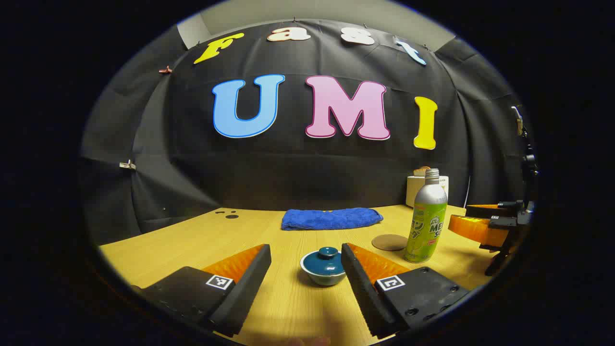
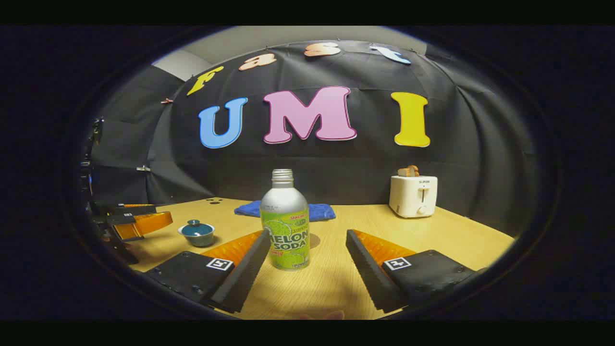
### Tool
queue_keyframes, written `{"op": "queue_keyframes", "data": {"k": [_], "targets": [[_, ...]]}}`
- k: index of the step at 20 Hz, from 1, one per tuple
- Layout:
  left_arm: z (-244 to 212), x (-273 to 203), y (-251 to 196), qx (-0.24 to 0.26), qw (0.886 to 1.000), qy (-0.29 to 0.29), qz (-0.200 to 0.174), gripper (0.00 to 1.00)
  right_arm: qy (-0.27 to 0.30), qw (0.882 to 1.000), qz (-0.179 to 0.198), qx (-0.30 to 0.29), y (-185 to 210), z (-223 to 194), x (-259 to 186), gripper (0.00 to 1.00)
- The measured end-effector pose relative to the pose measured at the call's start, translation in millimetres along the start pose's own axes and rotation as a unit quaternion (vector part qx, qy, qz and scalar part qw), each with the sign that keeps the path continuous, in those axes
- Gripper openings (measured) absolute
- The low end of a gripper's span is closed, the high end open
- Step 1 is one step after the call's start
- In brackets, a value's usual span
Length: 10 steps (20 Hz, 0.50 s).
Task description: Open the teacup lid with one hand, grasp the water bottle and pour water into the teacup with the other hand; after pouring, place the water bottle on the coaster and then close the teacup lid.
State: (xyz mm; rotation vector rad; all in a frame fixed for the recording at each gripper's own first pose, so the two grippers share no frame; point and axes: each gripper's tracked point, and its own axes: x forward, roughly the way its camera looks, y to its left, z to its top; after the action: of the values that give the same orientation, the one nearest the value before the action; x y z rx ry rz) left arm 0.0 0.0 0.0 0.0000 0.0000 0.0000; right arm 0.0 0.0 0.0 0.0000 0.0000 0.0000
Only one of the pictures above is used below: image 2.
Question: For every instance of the white teal teacup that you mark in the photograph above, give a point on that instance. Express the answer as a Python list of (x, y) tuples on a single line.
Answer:
[(198, 241)]

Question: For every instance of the teal teacup lid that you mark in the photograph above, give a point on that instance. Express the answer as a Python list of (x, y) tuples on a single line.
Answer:
[(194, 228)]

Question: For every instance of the bread slice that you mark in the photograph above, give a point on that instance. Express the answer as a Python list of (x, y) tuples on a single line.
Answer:
[(408, 171)]

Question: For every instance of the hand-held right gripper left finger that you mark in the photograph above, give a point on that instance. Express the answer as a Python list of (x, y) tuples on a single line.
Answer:
[(242, 274)]

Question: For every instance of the silver metal clip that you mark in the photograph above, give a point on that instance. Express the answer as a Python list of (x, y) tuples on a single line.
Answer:
[(142, 168)]

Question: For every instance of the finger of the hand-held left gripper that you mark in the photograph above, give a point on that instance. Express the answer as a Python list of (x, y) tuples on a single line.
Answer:
[(139, 210), (144, 223)]

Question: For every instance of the white toaster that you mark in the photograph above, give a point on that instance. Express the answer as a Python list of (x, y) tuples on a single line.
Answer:
[(413, 197)]

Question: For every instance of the blue towel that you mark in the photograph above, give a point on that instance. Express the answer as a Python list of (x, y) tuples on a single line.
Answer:
[(322, 211)]

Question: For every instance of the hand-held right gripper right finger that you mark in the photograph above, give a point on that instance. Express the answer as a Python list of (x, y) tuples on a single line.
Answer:
[(370, 271)]

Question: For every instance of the silver green water bottle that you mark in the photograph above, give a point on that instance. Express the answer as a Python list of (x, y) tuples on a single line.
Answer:
[(283, 206)]

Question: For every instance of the black backdrop cloth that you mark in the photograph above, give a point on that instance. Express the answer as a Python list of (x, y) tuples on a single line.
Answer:
[(336, 163)]

